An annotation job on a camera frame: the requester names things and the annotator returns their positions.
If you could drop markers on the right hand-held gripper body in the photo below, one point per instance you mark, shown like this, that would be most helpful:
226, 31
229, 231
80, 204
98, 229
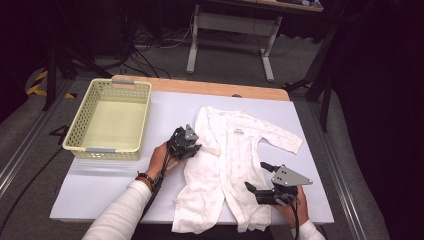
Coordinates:
288, 176

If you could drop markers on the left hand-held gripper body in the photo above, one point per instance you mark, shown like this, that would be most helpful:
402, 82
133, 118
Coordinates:
181, 143

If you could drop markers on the white baby romper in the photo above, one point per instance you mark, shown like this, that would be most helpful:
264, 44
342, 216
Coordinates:
226, 160

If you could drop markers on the pale yellow plastic basket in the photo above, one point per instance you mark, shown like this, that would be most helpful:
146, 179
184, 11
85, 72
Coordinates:
111, 126

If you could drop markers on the person's left hand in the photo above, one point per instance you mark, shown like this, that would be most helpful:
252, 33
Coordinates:
158, 161

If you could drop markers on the person's right hand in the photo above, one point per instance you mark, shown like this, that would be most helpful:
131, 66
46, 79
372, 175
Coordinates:
298, 210

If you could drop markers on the wooden table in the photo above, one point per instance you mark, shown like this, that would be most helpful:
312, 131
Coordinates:
200, 87

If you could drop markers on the black metal stand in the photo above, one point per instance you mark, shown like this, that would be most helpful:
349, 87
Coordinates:
50, 83
325, 110

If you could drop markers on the person's dark clothing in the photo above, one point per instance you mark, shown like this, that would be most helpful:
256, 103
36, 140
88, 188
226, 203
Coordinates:
153, 235

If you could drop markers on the white table board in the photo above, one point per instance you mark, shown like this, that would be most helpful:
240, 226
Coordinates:
100, 193

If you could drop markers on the grey-legged desk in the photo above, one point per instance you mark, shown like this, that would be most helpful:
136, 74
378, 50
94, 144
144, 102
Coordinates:
230, 24

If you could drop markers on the yellow black hazard tape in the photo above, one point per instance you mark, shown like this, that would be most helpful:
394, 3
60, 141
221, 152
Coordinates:
35, 89

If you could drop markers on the aluminium floor rail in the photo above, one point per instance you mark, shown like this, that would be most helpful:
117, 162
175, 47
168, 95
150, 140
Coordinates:
340, 180
20, 153

